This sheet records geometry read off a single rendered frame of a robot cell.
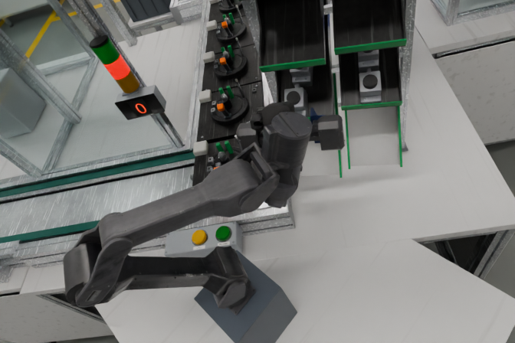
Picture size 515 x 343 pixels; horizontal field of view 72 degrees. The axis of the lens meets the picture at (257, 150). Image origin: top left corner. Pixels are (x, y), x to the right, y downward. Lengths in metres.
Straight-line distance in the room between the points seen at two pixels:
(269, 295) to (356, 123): 0.49
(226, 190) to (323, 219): 0.60
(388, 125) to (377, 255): 0.34
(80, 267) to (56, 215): 0.90
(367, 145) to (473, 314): 0.45
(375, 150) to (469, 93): 0.88
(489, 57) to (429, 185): 0.73
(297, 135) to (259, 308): 0.43
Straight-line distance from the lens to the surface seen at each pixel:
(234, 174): 0.51
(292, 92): 0.79
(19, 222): 1.55
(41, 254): 1.34
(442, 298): 0.99
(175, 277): 0.62
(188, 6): 2.10
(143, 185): 1.28
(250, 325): 0.79
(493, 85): 1.82
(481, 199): 1.12
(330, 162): 0.97
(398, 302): 0.98
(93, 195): 1.39
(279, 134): 0.47
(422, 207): 1.08
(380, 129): 0.98
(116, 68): 1.00
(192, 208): 0.50
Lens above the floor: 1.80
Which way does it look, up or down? 49 degrees down
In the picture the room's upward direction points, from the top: 23 degrees counter-clockwise
